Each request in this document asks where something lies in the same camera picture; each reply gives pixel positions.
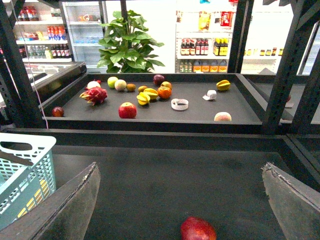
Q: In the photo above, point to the yellow star fruit back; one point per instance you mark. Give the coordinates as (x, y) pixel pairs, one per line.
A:
(152, 93)

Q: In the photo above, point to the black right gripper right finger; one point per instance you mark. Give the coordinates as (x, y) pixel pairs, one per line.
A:
(295, 205)

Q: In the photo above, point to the peach coloured round fruit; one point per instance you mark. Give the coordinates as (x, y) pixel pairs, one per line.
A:
(120, 85)

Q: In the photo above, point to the red apple on tray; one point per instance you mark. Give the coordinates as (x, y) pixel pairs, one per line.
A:
(127, 110)

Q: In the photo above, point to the yellow star fruit far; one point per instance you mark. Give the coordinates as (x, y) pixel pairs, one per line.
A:
(223, 85)

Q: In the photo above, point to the black metal shelf post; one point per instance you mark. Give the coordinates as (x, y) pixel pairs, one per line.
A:
(20, 100)

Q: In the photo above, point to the glass door fridge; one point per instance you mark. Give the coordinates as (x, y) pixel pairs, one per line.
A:
(83, 21)

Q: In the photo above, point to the yellow red mango small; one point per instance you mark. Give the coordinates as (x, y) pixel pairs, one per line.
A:
(166, 84)

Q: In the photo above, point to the peach at tray edge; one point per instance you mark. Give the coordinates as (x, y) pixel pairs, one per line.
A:
(222, 117)

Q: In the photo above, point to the pink dragon fruit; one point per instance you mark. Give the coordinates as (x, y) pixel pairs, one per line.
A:
(94, 95)

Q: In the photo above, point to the orange persimmon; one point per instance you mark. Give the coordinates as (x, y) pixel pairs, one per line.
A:
(164, 92)

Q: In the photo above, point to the small white tape roll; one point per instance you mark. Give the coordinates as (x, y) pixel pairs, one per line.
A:
(210, 95)

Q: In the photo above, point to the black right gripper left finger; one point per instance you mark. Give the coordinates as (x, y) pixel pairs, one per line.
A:
(65, 215)

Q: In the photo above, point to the green apple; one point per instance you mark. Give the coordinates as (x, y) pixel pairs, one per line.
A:
(111, 81)

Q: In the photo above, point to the green potted plant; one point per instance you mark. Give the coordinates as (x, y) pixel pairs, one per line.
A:
(126, 46)

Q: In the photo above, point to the black fruit display tray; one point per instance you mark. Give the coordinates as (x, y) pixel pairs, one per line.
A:
(241, 101)

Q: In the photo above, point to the yellow star fruit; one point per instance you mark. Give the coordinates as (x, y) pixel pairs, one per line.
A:
(152, 93)
(143, 98)
(223, 85)

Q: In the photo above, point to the brown kiwi right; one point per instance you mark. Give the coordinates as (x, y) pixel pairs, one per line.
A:
(142, 88)

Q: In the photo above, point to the dark purple fruit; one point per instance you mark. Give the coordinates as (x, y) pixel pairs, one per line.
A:
(158, 79)

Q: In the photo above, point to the brown kiwi left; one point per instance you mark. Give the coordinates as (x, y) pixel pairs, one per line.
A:
(131, 87)

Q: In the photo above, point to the red apple near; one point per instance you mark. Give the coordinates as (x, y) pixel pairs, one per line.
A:
(195, 228)

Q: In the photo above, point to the grey basket handle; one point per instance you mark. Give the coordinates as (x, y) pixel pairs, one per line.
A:
(15, 159)

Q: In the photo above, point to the small dark red apple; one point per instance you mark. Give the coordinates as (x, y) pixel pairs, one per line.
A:
(57, 111)

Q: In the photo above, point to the yellow star fruit front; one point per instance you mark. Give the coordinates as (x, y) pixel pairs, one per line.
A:
(143, 98)

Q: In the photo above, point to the glass top freezer far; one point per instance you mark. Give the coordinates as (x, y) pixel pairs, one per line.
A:
(49, 78)

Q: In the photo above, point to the light blue plastic basket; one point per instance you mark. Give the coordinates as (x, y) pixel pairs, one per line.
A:
(18, 182)

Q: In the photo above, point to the brown kiwi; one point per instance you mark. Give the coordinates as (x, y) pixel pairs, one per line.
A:
(131, 87)
(142, 88)

